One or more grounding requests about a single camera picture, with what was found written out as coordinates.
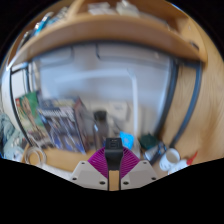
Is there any green tree figure box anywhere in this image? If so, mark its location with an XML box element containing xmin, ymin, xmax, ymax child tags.
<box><xmin>14</xmin><ymin>91</ymin><xmax>52</xmax><ymax>148</ymax></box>

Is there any light blue card package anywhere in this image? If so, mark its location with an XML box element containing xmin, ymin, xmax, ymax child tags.
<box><xmin>119</xmin><ymin>130</ymin><xmax>135</xmax><ymax>150</ymax></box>

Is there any white wall outlet plate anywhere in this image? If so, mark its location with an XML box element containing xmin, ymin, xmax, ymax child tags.
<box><xmin>109</xmin><ymin>101</ymin><xmax>130</xmax><ymax>122</ymax></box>

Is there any white power strip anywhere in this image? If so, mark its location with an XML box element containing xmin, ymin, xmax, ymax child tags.
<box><xmin>41</xmin><ymin>163</ymin><xmax>74</xmax><ymax>179</ymax></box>

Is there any dark grey metal desk frame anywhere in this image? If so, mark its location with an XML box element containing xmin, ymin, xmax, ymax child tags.
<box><xmin>8</xmin><ymin>39</ymin><xmax>203</xmax><ymax>149</ymax></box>

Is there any white mug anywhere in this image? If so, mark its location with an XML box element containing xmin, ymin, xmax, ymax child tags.
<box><xmin>158</xmin><ymin>147</ymin><xmax>181</xmax><ymax>172</ymax></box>

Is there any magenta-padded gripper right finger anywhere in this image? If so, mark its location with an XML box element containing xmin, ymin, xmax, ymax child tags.
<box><xmin>118</xmin><ymin>147</ymin><xmax>159</xmax><ymax>191</ymax></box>

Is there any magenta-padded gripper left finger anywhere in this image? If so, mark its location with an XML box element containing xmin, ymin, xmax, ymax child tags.
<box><xmin>69</xmin><ymin>147</ymin><xmax>110</xmax><ymax>192</ymax></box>

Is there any dark green round container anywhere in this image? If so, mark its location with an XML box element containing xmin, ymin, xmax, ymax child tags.
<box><xmin>138</xmin><ymin>132</ymin><xmax>160</xmax><ymax>151</ymax></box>

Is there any wooden desk shelf unit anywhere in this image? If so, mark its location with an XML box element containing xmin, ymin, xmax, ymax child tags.
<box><xmin>5</xmin><ymin>0</ymin><xmax>208</xmax><ymax>74</ymax></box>

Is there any clear bottle with black cap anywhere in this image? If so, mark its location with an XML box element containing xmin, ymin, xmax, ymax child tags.
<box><xmin>92</xmin><ymin>110</ymin><xmax>110</xmax><ymax>150</ymax></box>

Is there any white desk lamp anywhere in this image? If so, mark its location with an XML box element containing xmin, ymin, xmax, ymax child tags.
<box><xmin>54</xmin><ymin>67</ymin><xmax>143</xmax><ymax>151</ymax></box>

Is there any black charger block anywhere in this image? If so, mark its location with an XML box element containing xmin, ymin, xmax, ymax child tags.
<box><xmin>104</xmin><ymin>136</ymin><xmax>125</xmax><ymax>172</ymax></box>

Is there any blue robot model kit box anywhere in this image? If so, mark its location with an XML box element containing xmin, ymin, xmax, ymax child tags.
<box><xmin>36</xmin><ymin>96</ymin><xmax>96</xmax><ymax>155</ymax></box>

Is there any teal crumpled blanket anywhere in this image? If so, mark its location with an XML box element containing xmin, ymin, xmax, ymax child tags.
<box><xmin>0</xmin><ymin>112</ymin><xmax>27</xmax><ymax>162</ymax></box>

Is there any white coiled cable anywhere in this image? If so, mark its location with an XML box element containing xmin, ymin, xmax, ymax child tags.
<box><xmin>24</xmin><ymin>145</ymin><xmax>48</xmax><ymax>168</ymax></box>

